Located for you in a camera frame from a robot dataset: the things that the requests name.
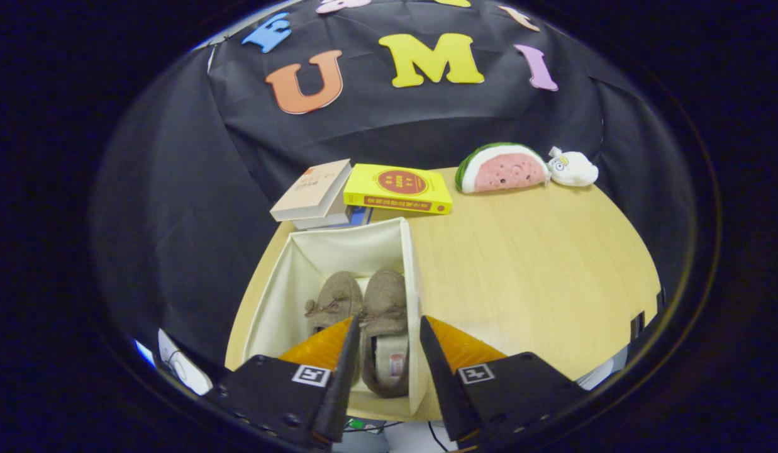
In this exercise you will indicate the beige book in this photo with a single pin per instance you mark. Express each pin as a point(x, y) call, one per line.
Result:
point(310, 189)

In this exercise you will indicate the white plastic device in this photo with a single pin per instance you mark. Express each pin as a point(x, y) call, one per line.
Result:
point(184, 368)

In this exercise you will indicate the watermelon slice plush toy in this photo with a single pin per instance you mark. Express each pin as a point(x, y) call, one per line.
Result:
point(505, 170)

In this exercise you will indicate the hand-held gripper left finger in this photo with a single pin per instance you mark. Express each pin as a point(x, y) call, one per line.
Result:
point(335, 390)

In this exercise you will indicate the brown fuzzy shoe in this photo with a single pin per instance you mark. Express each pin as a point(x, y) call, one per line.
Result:
point(385, 308)
point(335, 299)

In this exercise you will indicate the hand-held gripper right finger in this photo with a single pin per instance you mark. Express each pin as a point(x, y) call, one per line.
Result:
point(448, 390)

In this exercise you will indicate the grey book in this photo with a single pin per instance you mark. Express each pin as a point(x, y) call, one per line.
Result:
point(329, 219)

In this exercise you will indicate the white plush toy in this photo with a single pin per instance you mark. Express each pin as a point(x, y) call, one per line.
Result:
point(574, 168)

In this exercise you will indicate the yellow book with red circle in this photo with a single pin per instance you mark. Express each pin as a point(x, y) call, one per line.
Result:
point(395, 185)

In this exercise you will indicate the cream fabric storage box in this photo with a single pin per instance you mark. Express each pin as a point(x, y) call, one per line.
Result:
point(282, 296)

